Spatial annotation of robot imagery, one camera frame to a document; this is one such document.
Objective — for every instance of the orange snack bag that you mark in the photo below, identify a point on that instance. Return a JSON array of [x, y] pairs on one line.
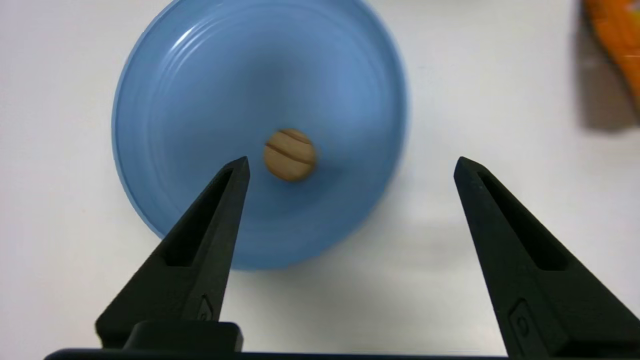
[[617, 40]]

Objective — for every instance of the small brown ridged ball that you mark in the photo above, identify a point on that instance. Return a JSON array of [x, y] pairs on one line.
[[290, 155]]

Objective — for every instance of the blue round plate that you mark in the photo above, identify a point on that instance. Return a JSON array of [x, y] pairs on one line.
[[240, 100]]

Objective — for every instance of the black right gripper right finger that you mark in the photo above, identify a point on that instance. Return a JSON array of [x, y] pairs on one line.
[[540, 280]]

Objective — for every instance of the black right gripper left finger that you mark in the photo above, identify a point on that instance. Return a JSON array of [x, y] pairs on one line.
[[200, 260]]

